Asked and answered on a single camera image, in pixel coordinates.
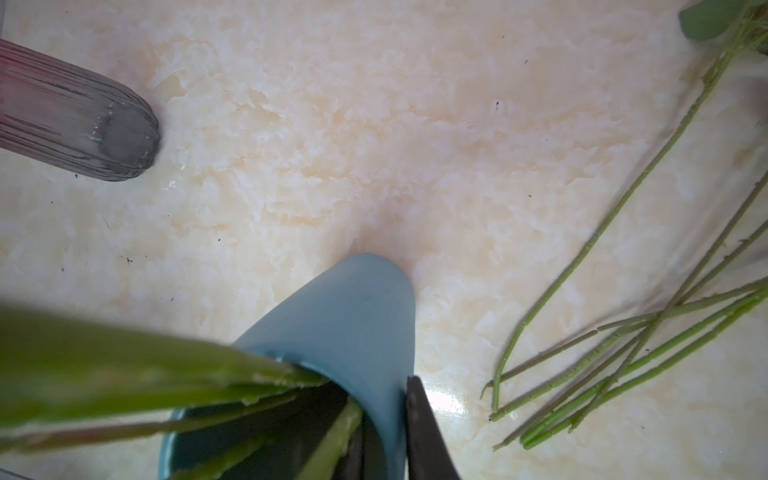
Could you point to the teal ceramic vase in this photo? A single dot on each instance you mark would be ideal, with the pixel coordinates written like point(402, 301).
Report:
point(355, 325)

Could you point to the bunch of artificial flowers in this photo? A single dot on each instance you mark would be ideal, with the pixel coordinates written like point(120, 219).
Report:
point(641, 347)

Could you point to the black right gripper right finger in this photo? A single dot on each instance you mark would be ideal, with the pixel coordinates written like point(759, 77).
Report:
point(428, 456)

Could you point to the pink carnation spray stem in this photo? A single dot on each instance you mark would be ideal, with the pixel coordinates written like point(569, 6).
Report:
point(58, 369)

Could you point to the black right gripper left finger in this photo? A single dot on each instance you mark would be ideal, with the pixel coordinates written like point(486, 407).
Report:
point(350, 466)

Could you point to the red ribbed glass vase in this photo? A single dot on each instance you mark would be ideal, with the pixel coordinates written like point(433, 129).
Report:
point(73, 118)

